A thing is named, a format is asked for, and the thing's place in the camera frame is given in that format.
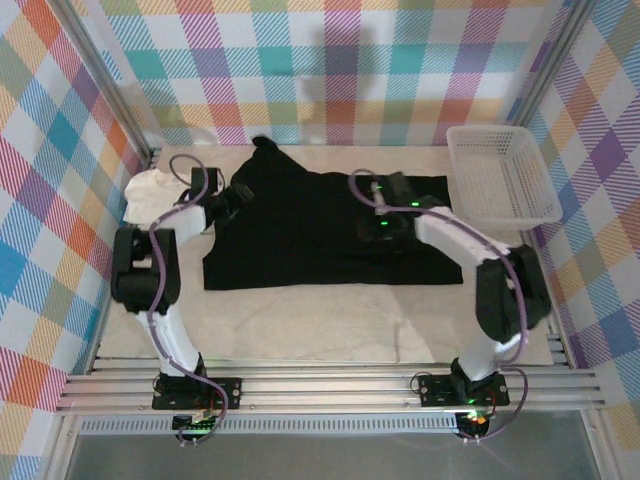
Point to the black t-shirt with flower print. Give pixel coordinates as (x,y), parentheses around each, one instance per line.
(300,240)

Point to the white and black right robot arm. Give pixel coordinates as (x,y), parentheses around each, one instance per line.
(450,235)

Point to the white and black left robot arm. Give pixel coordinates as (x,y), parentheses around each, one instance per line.
(175,340)

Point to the folded white t-shirt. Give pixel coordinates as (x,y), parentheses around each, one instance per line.
(145,195)

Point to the white plastic mesh basket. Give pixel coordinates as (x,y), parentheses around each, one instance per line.
(500,175)

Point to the small controller circuit board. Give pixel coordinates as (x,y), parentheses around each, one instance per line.
(195,425)
(475,420)

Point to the aluminium corner post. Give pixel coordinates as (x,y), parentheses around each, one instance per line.
(117,85)
(550,60)

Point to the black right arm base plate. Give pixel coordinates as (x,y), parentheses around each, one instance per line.
(435,390)

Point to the aluminium rail frame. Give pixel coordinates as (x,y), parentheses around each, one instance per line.
(325,387)

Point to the aluminium side rail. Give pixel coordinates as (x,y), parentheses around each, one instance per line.
(560,350)
(100,340)

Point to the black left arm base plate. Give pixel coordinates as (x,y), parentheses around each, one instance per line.
(227,392)

